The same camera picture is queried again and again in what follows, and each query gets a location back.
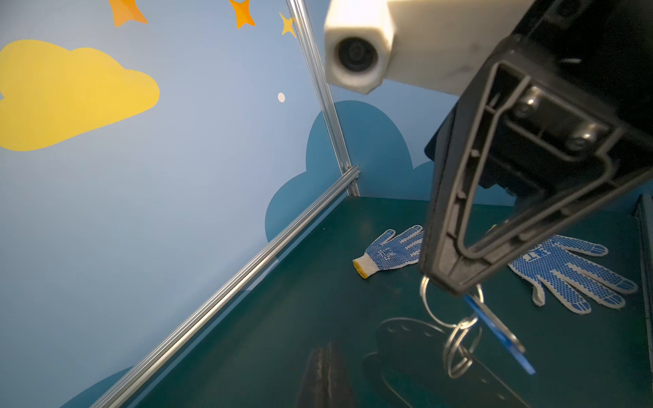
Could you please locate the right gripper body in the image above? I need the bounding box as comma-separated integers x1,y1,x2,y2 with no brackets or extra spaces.
425,1,652,204

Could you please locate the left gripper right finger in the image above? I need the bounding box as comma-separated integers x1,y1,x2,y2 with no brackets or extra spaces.
326,343,357,408

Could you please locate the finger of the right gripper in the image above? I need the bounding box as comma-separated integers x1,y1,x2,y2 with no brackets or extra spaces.
419,36,652,296

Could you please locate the near blue dotted glove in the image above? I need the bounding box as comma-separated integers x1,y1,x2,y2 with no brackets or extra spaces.
508,235,639,316

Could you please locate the far blue dotted glove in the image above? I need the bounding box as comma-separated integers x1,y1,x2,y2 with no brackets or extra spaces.
352,225,423,279

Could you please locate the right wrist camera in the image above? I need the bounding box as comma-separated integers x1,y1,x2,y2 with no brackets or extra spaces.
324,0,533,96

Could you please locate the aluminium frame rear bar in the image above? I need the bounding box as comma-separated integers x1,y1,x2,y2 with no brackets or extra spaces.
93,166,361,407

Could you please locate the blue dotted glove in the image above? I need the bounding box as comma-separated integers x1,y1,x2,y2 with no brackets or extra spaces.
352,225,423,279
508,235,639,316

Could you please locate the metal key holder plate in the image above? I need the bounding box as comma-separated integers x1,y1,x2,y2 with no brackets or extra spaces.
362,317,528,407

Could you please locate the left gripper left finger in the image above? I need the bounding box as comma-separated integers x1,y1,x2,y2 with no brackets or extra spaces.
295,348,329,408

